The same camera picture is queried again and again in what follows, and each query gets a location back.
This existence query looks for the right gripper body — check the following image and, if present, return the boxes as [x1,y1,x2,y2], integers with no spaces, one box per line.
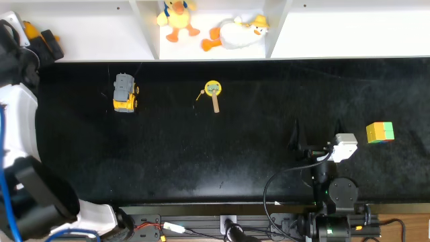
[295,145,333,162]

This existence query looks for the yellow plush duck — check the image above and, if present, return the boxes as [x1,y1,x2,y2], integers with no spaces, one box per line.
[156,0,202,44]

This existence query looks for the yellow rattle drum toy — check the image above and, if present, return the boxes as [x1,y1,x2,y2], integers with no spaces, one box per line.
[195,79,223,114]

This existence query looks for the blue cable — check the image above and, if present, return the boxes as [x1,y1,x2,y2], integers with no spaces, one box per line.
[0,104,101,242]

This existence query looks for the white plush goose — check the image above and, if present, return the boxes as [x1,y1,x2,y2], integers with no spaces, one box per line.
[201,13,271,52]

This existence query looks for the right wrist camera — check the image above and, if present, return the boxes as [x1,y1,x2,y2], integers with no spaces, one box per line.
[324,132,359,164]

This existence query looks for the white shelf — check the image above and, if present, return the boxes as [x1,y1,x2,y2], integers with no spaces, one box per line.
[0,0,430,63]

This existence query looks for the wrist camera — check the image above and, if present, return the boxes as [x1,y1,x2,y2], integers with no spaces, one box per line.
[324,132,359,164]
[0,11,31,48]

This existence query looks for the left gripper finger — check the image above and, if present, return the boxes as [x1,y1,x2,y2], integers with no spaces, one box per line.
[32,29,65,63]

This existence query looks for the mounting rail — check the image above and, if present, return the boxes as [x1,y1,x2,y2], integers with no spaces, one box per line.
[117,201,408,242]

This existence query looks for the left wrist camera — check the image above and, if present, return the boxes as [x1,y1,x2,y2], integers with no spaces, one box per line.
[0,11,31,48]

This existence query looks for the many-coloured puzzle cube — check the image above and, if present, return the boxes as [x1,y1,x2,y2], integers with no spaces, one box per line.
[365,121,396,145]

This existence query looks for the grey and yellow toy truck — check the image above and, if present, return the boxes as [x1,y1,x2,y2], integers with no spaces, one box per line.
[112,73,140,114]

